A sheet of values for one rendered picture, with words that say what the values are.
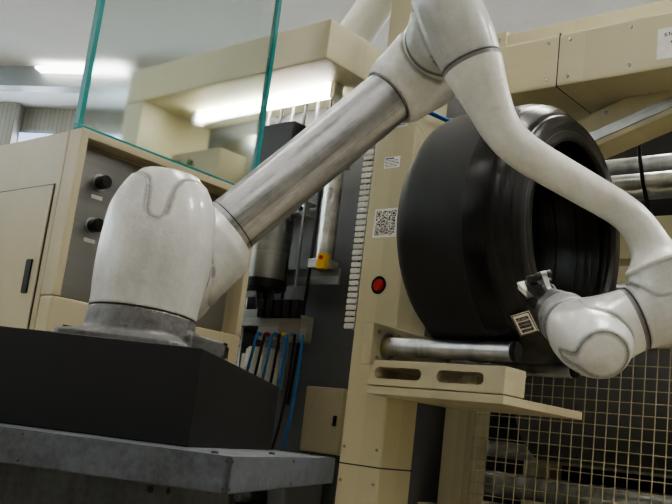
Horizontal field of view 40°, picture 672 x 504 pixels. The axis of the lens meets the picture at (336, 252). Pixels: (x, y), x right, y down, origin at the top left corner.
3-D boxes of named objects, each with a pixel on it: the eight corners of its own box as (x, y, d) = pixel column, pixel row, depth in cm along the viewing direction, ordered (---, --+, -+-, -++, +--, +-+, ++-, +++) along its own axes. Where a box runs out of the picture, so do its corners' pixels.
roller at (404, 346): (383, 333, 214) (393, 343, 217) (377, 350, 212) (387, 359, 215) (516, 336, 192) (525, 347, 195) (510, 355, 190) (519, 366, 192)
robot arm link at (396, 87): (87, 260, 142) (107, 288, 163) (154, 339, 140) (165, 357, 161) (440, -19, 160) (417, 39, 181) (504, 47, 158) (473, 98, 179)
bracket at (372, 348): (359, 363, 211) (364, 321, 213) (453, 384, 240) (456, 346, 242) (371, 364, 209) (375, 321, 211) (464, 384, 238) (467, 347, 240)
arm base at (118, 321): (207, 355, 118) (215, 313, 120) (47, 335, 122) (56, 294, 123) (238, 374, 136) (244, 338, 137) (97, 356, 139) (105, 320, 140)
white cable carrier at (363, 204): (343, 328, 233) (363, 150, 242) (355, 331, 237) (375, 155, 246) (356, 328, 230) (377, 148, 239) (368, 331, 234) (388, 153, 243)
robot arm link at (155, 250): (75, 295, 122) (109, 143, 128) (96, 318, 140) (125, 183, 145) (196, 314, 123) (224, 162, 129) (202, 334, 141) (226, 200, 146)
